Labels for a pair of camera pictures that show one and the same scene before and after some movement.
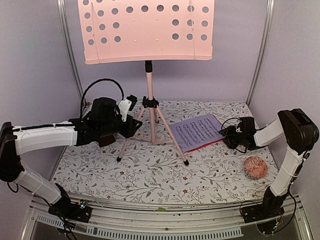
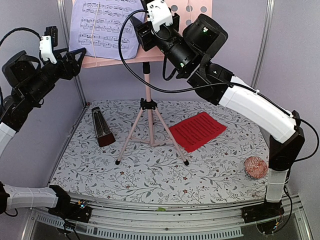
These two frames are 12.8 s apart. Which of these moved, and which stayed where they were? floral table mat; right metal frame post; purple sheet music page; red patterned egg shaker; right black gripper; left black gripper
Moved: purple sheet music page; right black gripper; left black gripper
Stayed: red patterned egg shaker; right metal frame post; floral table mat
